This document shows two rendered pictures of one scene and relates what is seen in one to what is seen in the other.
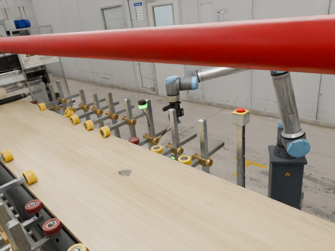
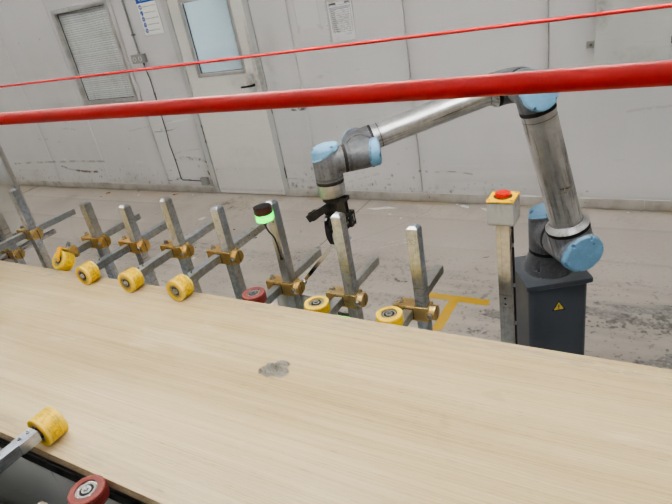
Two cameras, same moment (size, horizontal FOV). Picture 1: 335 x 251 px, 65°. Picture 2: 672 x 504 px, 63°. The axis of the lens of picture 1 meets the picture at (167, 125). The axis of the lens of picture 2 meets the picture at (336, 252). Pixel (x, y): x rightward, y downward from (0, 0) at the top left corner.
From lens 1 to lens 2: 0.37 m
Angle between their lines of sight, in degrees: 12
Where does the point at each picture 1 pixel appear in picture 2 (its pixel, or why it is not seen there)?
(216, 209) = (512, 403)
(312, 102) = not seen: hidden behind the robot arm
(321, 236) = not seen: outside the picture
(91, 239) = not seen: outside the picture
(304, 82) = (519, 129)
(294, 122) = (571, 204)
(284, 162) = (552, 285)
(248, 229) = (595, 428)
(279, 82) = (540, 130)
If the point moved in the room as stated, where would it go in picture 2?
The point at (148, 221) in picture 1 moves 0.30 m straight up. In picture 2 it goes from (386, 462) to (364, 344)
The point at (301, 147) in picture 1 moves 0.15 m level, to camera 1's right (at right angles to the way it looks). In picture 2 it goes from (589, 251) to (625, 239)
